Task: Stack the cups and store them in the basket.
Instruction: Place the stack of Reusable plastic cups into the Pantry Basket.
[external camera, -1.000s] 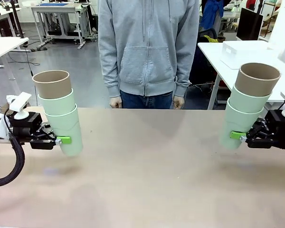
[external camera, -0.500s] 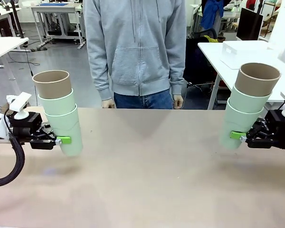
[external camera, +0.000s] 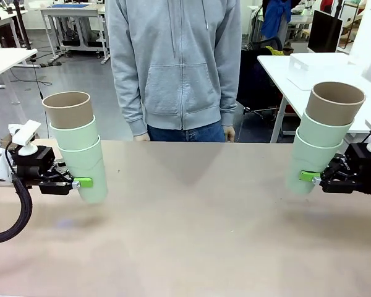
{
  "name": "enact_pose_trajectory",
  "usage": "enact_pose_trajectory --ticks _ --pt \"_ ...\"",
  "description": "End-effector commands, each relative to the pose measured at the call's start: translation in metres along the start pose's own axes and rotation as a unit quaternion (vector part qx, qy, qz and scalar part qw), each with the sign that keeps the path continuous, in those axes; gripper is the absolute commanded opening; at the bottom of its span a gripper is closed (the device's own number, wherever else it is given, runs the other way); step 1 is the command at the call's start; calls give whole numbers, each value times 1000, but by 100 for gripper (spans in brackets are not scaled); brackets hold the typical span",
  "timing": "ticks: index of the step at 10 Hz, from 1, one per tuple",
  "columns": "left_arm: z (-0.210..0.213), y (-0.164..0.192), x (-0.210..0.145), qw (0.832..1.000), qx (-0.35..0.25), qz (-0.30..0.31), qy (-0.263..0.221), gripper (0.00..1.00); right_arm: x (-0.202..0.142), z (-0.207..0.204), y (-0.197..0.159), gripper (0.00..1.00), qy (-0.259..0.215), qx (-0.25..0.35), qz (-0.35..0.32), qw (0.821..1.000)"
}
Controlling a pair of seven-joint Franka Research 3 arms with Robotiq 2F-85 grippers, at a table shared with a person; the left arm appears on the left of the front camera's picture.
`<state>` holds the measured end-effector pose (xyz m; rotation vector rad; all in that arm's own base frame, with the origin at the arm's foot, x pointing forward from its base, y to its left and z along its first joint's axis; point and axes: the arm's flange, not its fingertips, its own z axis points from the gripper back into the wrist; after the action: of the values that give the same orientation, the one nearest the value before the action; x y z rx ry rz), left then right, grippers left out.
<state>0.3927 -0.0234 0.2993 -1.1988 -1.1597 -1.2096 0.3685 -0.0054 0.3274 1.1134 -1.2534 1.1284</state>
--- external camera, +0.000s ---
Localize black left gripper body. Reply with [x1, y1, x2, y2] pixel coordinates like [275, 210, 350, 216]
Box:
[11, 145, 75, 197]

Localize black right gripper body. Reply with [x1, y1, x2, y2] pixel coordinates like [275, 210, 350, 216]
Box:
[320, 142, 371, 196]

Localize mint green plastic cup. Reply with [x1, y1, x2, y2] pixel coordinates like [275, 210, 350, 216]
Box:
[49, 114, 98, 152]
[297, 110, 355, 148]
[57, 135, 109, 205]
[284, 127, 345, 196]

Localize brown plastic cup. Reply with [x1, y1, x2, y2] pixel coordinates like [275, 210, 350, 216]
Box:
[41, 91, 92, 129]
[305, 81, 367, 127]

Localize white plastic basket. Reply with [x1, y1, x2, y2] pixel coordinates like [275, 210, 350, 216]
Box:
[289, 52, 358, 85]

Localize person's left forearm grey sleeve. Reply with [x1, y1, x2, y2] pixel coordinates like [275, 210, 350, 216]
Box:
[218, 61, 242, 128]

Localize person's right forearm grey sleeve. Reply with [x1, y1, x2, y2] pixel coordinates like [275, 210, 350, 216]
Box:
[109, 61, 149, 137]

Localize person's left hand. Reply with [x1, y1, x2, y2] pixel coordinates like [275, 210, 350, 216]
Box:
[223, 125, 237, 143]

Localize white flat lid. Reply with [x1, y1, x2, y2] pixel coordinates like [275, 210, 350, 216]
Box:
[286, 75, 317, 92]

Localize black office chair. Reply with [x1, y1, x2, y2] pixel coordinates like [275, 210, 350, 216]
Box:
[236, 36, 285, 122]

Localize white side table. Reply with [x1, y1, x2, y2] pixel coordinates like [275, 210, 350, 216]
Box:
[257, 54, 371, 145]

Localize white desk with legs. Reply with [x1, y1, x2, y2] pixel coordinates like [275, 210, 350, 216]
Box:
[0, 48, 38, 105]

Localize person's blue jeans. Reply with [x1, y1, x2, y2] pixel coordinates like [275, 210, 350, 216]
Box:
[147, 120, 226, 143]

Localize black stand pole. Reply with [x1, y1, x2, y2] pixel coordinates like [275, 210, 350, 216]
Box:
[14, 0, 33, 50]

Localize black computer monitor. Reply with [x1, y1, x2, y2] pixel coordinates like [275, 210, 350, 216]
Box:
[307, 9, 344, 54]

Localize white background desk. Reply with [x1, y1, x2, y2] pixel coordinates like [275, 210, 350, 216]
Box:
[0, 7, 28, 49]

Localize grey lab workbench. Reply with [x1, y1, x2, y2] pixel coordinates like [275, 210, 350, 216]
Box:
[39, 2, 111, 66]

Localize blue hanging jacket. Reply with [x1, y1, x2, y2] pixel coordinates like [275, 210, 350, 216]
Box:
[260, 0, 293, 40]

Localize person's grey hoodie torso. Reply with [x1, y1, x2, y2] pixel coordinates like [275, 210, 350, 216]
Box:
[104, 0, 242, 137]

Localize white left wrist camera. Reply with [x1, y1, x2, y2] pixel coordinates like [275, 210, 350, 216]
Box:
[7, 119, 42, 157]

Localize black corrugated cable hose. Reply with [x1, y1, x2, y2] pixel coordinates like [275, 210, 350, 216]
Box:
[0, 140, 33, 245]

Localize black floor cable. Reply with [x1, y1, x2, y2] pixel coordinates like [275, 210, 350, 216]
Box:
[30, 60, 53, 97]

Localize wooden chair frame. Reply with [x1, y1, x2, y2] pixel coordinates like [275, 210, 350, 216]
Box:
[339, 11, 364, 49]

